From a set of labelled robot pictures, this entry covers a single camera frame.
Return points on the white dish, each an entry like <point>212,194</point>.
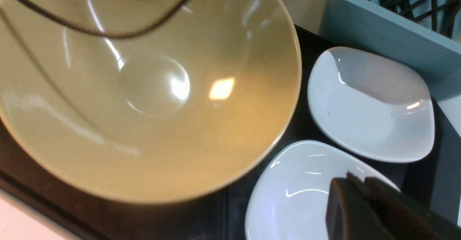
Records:
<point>289,201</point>
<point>372,106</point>

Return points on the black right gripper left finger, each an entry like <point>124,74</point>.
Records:
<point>350,217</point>

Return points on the tan noodle bowl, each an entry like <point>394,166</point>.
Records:
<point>169,116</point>

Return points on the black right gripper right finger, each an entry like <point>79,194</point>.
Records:
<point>401,216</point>

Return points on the black serving tray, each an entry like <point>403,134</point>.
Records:
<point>32,191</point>

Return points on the blue chopstick bin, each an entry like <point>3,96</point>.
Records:
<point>365,25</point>

